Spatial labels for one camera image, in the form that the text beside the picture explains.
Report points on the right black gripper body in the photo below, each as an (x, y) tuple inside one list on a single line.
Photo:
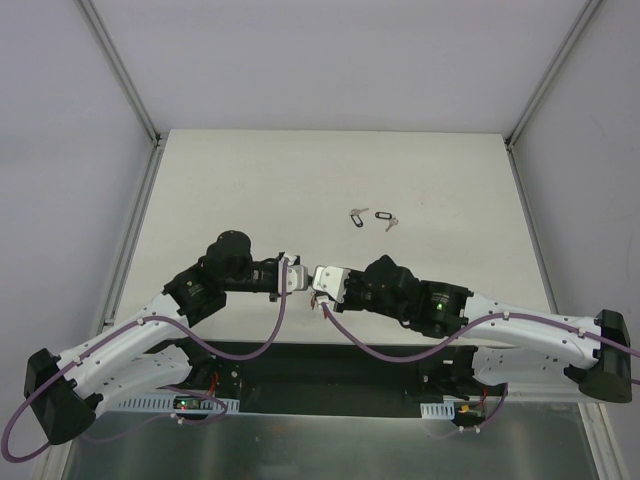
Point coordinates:
[(346, 292)]

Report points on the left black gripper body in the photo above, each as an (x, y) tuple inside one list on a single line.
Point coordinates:
[(279, 278)]

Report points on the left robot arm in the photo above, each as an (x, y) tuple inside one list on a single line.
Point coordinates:
[(68, 391)]

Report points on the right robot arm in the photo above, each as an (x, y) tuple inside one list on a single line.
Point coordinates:
[(592, 352)]

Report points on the black tag key far left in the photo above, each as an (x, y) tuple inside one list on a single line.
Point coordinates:
[(355, 215)]

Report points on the black tag key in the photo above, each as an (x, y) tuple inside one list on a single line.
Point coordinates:
[(390, 218), (355, 215)]

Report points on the black tag key middle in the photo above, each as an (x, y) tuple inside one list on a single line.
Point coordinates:
[(390, 218)]

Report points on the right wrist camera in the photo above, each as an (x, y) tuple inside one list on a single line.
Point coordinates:
[(330, 280)]

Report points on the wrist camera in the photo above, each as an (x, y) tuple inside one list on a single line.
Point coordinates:
[(292, 278), (330, 280)]

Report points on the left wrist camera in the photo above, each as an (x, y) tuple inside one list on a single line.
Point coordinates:
[(292, 278)]

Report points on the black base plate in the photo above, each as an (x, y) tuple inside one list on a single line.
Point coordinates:
[(339, 380)]

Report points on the right white cable duct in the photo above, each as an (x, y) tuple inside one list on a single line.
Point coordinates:
[(438, 411)]

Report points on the white cable duct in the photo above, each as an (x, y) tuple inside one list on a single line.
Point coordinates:
[(169, 403), (438, 411)]

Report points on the left white cable duct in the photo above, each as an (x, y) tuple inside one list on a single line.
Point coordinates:
[(169, 403)]

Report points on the left aluminium rail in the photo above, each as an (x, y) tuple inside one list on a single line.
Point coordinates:
[(51, 464)]

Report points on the left aluminium frame post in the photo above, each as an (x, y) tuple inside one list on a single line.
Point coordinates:
[(109, 50)]

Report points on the aluminium frame post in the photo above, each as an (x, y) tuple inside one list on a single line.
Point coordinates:
[(566, 48), (109, 50)]

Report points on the right aluminium frame post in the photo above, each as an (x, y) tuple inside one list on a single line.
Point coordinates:
[(566, 48)]

